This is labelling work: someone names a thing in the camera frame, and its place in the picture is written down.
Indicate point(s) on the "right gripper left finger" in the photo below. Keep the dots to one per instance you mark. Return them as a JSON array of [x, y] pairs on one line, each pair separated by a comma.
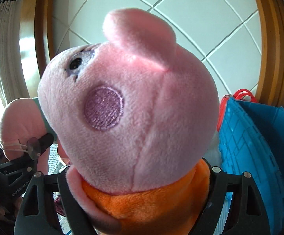
[[38, 215]]

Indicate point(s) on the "blue plastic storage crate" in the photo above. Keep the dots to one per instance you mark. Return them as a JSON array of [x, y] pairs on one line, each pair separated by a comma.
[[252, 139]]

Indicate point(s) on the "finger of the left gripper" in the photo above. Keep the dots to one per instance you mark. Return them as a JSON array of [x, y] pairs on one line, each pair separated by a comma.
[[37, 146]]

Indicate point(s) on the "pig plush with glasses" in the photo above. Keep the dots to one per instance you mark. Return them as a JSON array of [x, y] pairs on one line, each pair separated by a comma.
[[24, 119]]

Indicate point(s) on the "light blue tablecloth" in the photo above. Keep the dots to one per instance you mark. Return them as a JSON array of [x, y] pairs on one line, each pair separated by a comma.
[[57, 164]]

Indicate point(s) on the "pig plush orange dress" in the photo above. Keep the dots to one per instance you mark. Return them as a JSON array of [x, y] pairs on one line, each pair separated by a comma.
[[135, 116]]

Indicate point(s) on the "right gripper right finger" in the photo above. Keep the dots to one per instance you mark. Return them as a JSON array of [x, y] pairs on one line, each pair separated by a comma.
[[234, 206]]

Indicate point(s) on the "maroon cap with lettering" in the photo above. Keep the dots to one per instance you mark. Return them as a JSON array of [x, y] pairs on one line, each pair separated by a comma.
[[59, 207]]

